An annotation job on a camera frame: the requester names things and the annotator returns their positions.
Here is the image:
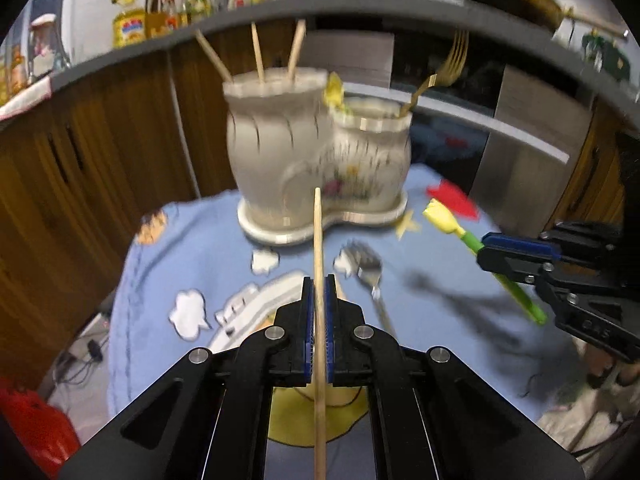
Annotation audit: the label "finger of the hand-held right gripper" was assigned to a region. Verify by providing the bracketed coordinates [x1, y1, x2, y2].
[475, 247, 547, 287]
[481, 232, 565, 262]

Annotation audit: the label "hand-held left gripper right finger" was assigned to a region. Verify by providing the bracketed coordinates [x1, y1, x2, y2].
[324, 274, 586, 480]

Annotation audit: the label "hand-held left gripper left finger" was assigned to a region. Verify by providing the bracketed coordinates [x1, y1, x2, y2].
[59, 275, 316, 480]

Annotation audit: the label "yellow green plastic fork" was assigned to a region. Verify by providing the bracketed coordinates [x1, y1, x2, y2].
[422, 198, 549, 326]
[323, 72, 352, 114]

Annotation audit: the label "cream ceramic utensil holder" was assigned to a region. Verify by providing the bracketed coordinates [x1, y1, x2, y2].
[222, 67, 414, 227]

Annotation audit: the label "gold metal fork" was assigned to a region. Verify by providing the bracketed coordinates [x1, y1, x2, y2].
[399, 29, 471, 117]

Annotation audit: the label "person's right hand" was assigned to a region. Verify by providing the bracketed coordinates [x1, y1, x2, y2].
[582, 346, 640, 392]

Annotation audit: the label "silver metal fork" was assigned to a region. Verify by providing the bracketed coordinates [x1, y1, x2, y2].
[340, 241, 401, 342]

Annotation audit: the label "cream ceramic saucer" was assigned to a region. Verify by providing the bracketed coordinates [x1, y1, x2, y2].
[236, 195, 409, 247]

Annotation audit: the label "steel built-in oven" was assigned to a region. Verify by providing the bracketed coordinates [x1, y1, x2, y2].
[305, 30, 597, 227]

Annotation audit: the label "blue cartoon printed cloth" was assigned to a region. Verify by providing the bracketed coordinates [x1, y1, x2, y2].
[107, 164, 591, 480]

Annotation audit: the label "dark green bottle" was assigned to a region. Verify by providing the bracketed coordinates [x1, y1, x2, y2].
[581, 29, 632, 82]

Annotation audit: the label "wooden base cabinets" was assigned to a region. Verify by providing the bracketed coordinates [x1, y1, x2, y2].
[0, 30, 312, 392]

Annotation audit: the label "red plastic bag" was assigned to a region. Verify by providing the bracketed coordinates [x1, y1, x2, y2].
[0, 376, 82, 479]

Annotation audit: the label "grey kitchen countertop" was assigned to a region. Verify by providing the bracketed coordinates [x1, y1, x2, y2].
[0, 0, 640, 132]

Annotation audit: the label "wooden knife block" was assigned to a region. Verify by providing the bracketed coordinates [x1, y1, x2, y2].
[144, 0, 170, 39]

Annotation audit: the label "yellow cooking oil bottle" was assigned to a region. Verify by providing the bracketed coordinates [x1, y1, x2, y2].
[112, 7, 148, 50]

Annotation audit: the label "white cloth pink trim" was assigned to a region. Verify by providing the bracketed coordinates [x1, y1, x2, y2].
[0, 76, 54, 122]

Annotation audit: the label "cloth covered kitchen faucet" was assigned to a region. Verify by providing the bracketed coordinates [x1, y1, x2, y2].
[27, 12, 72, 75]

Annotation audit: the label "black power cable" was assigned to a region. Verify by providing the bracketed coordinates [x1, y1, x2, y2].
[52, 336, 107, 387]

